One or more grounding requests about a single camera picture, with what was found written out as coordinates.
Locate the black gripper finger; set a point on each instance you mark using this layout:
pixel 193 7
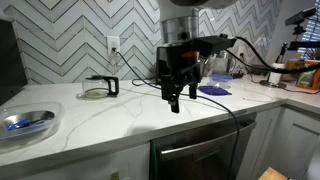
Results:
pixel 195 79
pixel 168 92

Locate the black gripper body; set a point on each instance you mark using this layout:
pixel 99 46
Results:
pixel 181 60

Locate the glass carafe with black handle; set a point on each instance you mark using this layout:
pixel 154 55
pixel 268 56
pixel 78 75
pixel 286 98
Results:
pixel 100 87

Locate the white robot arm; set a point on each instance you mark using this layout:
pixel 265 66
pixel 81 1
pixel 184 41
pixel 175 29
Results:
pixel 180 22

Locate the black drip coffee machine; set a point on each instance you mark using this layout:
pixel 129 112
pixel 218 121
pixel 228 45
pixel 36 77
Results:
pixel 161 64

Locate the purple plastic lid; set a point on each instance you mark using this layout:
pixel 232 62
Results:
pixel 210 90

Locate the steel utensil holder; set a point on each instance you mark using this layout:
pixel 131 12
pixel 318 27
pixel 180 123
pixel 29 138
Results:
pixel 206 68

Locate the clear container with blue lid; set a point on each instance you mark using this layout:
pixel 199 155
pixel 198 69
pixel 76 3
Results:
pixel 220 80

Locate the green towel on dishwasher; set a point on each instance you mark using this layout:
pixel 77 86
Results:
pixel 153 162

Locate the stainless steel dishwasher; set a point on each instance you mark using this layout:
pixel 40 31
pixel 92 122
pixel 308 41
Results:
pixel 210 152

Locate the white paper towel roll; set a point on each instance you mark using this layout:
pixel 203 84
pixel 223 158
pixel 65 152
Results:
pixel 275 77

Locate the wooden stool corner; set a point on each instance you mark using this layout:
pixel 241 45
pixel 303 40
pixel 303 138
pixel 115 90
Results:
pixel 271 174

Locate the orange Gatorade canister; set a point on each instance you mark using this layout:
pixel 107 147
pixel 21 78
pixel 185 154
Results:
pixel 309 80

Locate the clear glass oval dish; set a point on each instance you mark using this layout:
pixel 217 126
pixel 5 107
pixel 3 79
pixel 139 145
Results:
pixel 50 112

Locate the blue utensil in dish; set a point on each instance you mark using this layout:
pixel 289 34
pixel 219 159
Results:
pixel 23 123

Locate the black appliance at left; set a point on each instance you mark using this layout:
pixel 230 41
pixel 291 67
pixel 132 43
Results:
pixel 12 74

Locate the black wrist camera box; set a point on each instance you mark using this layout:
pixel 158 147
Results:
pixel 209 45

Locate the white wall outlet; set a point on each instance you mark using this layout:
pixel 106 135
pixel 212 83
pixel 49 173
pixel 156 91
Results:
pixel 113 43

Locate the black camera on stand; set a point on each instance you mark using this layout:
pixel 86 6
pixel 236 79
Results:
pixel 296 20

